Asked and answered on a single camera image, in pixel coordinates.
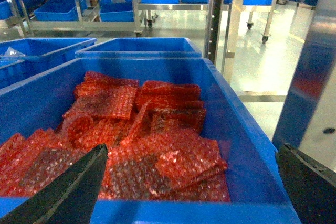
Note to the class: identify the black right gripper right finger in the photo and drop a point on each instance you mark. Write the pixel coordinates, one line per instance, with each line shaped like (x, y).
(309, 185)

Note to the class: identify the empty blue bin behind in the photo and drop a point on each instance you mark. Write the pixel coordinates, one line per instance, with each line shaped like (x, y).
(142, 48)

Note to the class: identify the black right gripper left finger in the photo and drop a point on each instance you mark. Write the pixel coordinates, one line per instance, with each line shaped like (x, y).
(70, 198)

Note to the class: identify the blue bin with red wrap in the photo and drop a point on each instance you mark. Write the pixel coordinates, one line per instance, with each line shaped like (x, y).
(256, 191)

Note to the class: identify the red bubble wrap bags pile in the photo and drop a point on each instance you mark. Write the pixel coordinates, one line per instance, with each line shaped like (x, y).
(153, 135)

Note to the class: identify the blue bin left with plastic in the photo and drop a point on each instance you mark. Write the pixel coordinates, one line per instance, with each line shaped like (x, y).
(24, 58)

